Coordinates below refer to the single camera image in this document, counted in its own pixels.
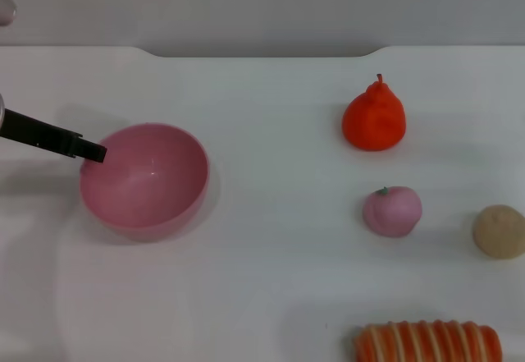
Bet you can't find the orange white striped toy bread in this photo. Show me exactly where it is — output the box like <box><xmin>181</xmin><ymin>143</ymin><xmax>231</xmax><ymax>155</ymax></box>
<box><xmin>353</xmin><ymin>319</ymin><xmax>504</xmax><ymax>362</ymax></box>

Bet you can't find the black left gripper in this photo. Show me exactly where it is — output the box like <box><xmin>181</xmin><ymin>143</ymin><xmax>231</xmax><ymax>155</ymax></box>
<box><xmin>2</xmin><ymin>108</ymin><xmax>108</xmax><ymax>163</ymax></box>

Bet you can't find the pink plastic bowl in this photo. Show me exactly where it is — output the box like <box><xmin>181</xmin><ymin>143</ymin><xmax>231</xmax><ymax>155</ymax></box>
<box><xmin>79</xmin><ymin>122</ymin><xmax>212</xmax><ymax>243</ymax></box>

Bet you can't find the beige round toy fruit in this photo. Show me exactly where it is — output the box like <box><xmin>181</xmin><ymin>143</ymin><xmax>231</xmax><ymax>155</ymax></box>
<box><xmin>472</xmin><ymin>204</ymin><xmax>525</xmax><ymax>260</ymax></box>

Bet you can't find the pink toy peach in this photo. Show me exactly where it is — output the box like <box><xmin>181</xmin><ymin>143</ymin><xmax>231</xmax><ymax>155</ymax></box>
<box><xmin>362</xmin><ymin>186</ymin><xmax>423</xmax><ymax>239</ymax></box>

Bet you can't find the red toy pear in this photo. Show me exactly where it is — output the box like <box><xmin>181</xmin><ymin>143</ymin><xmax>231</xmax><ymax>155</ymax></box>
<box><xmin>342</xmin><ymin>73</ymin><xmax>407</xmax><ymax>152</ymax></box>

